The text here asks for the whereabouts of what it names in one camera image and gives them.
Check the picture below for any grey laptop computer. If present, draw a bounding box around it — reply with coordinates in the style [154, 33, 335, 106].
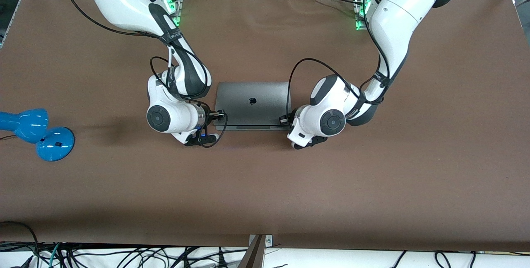
[214, 81, 292, 131]

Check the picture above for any black cable tangle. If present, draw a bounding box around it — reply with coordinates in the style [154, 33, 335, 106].
[39, 243, 249, 268]

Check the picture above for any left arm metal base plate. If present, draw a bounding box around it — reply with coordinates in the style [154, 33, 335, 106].
[354, 0, 370, 31]

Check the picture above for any black looping cable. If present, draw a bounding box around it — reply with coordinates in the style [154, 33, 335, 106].
[0, 221, 40, 268]

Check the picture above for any dark slanted beam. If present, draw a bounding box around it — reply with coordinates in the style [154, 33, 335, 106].
[238, 235, 266, 268]

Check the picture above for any small metal edge bracket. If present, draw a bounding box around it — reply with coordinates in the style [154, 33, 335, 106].
[248, 234, 273, 247]

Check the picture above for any teal cable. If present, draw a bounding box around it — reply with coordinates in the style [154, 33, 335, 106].
[48, 242, 63, 268]

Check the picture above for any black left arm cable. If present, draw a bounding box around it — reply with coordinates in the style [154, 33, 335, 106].
[285, 0, 392, 120]

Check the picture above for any brown table cover sheet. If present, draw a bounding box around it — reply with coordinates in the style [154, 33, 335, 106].
[0, 0, 530, 253]

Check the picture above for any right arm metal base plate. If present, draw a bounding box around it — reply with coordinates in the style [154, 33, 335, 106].
[165, 0, 183, 27]

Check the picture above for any white board below table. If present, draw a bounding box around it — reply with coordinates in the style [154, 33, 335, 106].
[0, 246, 530, 268]

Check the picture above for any blue desk lamp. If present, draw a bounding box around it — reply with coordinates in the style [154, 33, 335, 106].
[0, 108, 75, 162]

